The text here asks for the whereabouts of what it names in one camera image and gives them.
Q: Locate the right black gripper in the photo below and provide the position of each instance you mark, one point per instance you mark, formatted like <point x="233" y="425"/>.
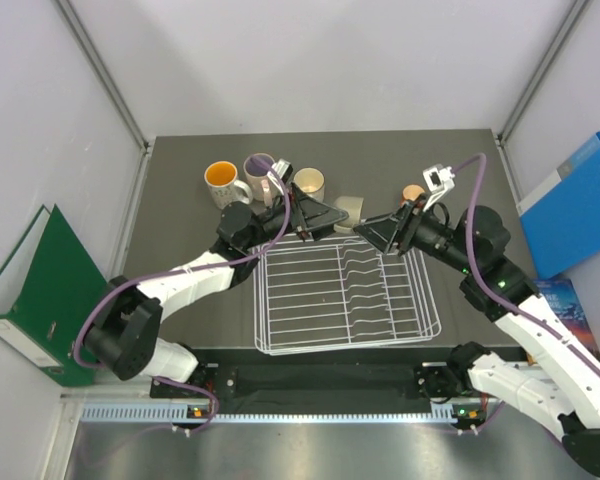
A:
<point x="380" y="232"/>

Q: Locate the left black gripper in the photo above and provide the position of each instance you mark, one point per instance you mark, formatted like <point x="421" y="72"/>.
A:
<point x="310" y="213"/>

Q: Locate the cream dimpled mug black handle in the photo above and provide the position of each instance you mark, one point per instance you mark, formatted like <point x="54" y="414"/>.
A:
<point x="312" y="182"/>

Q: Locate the small grey cup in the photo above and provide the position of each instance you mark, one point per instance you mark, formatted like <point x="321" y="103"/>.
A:
<point x="352" y="205"/>

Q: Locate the small orange cup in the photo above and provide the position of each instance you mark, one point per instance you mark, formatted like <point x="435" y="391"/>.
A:
<point x="412" y="194"/>

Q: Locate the pink iridescent mug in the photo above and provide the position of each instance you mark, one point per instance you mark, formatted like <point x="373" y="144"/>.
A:
<point x="256" y="168"/>

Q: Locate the white floral iridescent mug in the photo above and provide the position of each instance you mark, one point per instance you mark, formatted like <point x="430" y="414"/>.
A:
<point x="225" y="187"/>

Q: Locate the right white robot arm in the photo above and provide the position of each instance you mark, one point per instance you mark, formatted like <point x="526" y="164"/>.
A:
<point x="568" y="407"/>

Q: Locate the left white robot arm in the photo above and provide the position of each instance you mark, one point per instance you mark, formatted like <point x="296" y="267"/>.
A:
<point x="122" y="332"/>

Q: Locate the blue Jane Eyre book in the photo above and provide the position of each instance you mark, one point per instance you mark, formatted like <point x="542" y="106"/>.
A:
<point x="563" y="299"/>

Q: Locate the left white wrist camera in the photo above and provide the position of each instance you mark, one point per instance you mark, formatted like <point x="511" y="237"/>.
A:
<point x="281" y="169"/>

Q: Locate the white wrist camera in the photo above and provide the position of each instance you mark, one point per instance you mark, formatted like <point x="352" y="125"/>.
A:
<point x="439" y="181"/>
<point x="281" y="169"/>

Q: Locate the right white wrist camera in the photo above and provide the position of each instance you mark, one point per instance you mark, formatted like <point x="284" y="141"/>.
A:
<point x="439" y="181"/>

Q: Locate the white wire dish rack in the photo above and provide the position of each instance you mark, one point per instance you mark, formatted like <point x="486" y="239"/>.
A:
<point x="340" y="293"/>

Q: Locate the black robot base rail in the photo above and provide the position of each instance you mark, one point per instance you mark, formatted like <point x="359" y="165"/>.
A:
<point x="313" y="389"/>

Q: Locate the blue ring binder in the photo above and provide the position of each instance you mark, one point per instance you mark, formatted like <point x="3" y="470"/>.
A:
<point x="561" y="216"/>

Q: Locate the green ring binder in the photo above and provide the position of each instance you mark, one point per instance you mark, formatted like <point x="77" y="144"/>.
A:
<point x="48" y="286"/>

